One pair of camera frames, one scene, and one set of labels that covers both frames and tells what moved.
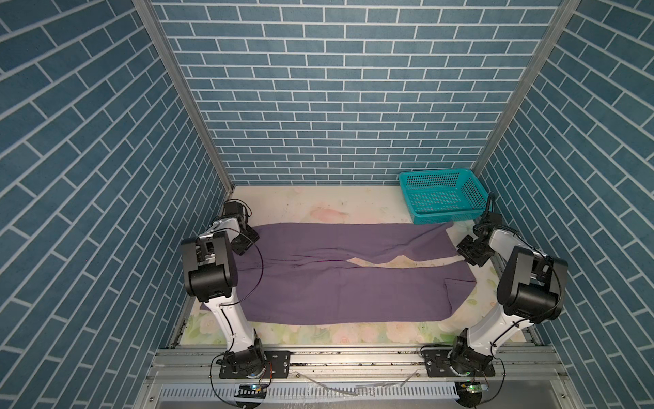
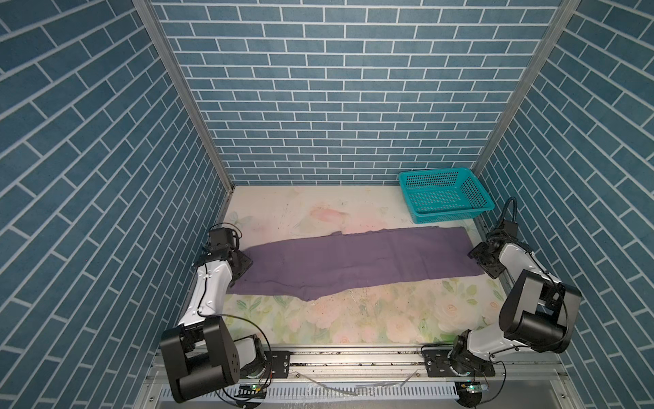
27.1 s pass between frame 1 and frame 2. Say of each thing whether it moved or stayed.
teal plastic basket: stayed
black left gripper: moved
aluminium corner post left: stayed
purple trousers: moved
